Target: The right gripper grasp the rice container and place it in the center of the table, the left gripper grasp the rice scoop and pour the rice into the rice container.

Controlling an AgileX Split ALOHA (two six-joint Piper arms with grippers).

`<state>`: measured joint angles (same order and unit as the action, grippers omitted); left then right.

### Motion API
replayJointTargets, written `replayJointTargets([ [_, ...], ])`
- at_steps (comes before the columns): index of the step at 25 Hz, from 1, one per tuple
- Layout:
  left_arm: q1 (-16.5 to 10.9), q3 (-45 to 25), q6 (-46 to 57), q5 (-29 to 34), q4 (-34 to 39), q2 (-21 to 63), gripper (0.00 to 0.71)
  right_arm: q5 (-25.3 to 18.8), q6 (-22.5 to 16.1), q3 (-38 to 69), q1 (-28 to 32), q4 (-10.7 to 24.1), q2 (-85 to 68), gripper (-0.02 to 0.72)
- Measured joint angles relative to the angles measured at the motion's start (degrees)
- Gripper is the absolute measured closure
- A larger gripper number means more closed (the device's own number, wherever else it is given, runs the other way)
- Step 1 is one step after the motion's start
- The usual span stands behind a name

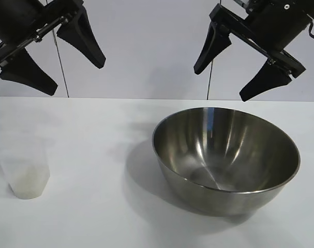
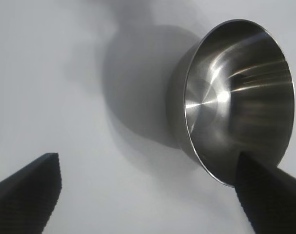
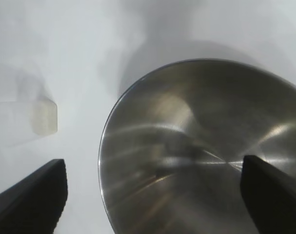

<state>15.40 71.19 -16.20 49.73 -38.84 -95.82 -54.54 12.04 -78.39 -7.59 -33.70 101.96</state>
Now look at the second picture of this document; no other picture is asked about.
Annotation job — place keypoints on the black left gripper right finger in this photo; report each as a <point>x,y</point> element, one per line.
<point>272,202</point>

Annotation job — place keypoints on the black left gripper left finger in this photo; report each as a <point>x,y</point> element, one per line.
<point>23,200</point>

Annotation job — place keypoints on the stainless steel mixing bowl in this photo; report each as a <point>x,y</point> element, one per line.
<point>211,97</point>

